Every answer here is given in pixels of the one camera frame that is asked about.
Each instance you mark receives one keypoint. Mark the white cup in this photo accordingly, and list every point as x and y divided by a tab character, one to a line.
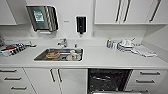
73	52

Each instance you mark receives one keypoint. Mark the small chrome sink knob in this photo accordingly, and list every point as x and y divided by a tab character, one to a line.
75	46

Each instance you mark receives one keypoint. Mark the white drawer unit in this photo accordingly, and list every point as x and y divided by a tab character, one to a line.
16	81
148	80

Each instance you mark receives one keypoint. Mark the stack of white plates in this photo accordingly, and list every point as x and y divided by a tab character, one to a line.
125	45

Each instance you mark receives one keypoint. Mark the stainless steel sink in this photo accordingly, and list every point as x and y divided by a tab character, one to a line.
38	57

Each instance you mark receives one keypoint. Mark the steel paper towel dispenser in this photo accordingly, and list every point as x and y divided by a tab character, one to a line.
41	18

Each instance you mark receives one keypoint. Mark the white dish towel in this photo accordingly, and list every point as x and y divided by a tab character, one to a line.
144	51

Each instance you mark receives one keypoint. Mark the white wall outlet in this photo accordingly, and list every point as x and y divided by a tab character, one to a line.
94	34

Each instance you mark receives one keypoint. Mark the white sink base cabinet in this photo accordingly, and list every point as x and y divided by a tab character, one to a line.
71	81

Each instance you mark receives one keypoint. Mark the blue dish soap bottle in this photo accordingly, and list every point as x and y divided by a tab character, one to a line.
109	43

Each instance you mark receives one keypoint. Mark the stainless steel dishwasher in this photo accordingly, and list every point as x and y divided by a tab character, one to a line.
106	80

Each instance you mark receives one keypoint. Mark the grey white dish cloth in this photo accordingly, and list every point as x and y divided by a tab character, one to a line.
26	43

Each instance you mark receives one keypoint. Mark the small wall label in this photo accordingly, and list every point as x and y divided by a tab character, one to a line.
66	21

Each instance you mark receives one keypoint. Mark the chrome faucet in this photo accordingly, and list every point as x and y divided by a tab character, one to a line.
62	42

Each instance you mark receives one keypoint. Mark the small clear jar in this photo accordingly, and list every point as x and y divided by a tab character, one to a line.
114	45

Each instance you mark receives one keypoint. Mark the black soap dispenser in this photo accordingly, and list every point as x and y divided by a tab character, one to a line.
81	24

